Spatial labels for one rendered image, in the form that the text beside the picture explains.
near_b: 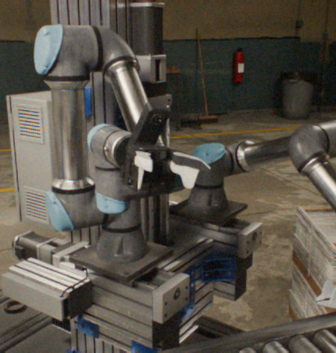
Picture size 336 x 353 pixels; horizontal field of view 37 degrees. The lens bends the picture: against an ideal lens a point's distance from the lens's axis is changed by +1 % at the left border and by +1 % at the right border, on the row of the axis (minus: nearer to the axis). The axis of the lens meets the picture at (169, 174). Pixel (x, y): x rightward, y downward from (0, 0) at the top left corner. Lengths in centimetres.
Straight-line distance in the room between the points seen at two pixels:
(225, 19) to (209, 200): 692
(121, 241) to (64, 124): 37
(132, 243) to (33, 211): 55
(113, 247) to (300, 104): 742
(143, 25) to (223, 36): 703
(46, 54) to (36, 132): 56
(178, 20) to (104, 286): 700
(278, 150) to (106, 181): 78
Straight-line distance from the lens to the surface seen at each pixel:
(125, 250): 144
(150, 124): 93
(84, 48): 128
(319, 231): 171
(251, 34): 882
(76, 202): 134
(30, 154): 182
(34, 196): 186
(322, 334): 123
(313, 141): 150
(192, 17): 834
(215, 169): 179
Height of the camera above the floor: 145
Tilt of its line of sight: 16 degrees down
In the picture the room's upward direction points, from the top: straight up
